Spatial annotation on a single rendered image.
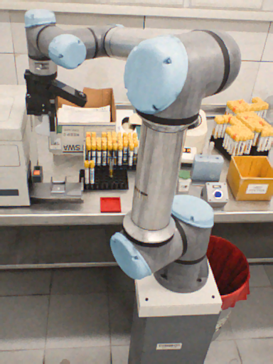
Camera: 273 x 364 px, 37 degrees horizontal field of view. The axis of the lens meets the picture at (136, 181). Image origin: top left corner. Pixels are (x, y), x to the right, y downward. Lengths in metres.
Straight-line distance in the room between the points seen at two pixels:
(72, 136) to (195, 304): 0.79
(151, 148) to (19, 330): 1.53
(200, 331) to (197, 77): 0.75
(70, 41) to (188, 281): 0.64
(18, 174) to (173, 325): 0.63
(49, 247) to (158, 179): 1.35
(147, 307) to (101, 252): 1.00
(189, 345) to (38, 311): 1.08
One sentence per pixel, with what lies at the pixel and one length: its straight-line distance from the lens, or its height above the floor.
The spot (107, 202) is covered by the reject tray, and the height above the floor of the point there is 0.88.
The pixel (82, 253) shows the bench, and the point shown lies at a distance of 2.02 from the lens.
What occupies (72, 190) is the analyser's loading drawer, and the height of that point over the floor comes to 0.92.
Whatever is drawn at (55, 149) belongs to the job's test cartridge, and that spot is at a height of 1.09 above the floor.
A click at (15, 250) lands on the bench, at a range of 2.07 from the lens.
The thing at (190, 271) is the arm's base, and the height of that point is 0.98.
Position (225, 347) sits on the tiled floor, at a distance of 2.13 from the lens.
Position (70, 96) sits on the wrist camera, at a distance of 1.16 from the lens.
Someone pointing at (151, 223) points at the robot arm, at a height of 1.20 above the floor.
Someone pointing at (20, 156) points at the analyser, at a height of 1.07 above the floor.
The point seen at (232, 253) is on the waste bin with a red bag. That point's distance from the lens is 1.93.
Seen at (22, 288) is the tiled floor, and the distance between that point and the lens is 2.26.
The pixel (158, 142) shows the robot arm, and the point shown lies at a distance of 0.73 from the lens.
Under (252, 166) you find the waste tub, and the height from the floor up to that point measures 0.93.
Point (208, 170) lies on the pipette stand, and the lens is 1.47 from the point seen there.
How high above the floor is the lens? 1.78
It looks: 38 degrees down
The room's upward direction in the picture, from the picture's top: 5 degrees clockwise
